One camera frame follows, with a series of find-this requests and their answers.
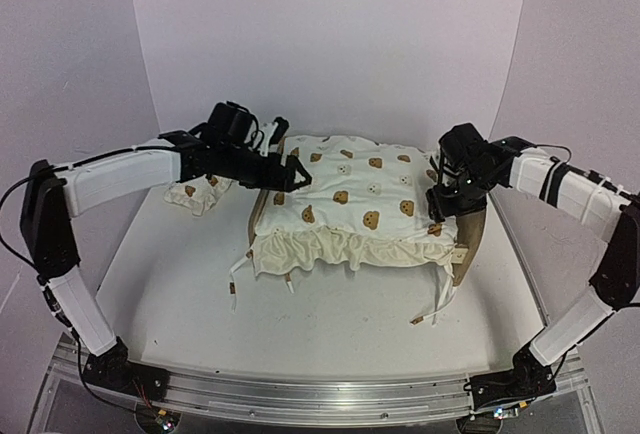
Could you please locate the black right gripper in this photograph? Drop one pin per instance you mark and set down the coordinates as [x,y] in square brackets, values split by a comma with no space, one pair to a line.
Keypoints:
[449,209]

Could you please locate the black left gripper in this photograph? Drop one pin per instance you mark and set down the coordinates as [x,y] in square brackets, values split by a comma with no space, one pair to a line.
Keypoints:
[273,180]

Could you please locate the wooden pet bed frame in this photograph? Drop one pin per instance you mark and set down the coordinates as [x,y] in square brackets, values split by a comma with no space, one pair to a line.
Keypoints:
[465,239]

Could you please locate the large bear print cushion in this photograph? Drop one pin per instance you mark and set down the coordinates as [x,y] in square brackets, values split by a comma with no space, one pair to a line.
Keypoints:
[350,204]

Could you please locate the small bear print pillow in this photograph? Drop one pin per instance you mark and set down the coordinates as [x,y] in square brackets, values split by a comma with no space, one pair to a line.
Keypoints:
[198,195]

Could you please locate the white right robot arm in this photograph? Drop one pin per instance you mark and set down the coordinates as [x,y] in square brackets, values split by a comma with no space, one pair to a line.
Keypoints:
[602,214]

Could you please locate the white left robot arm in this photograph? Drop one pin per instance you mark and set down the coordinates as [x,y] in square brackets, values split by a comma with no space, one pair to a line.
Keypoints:
[55,195]

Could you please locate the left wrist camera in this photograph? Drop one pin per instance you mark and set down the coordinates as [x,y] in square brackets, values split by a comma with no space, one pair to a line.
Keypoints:
[269,134]

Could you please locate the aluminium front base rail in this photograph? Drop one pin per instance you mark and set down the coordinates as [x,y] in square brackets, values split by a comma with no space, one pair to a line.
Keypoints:
[330,403]

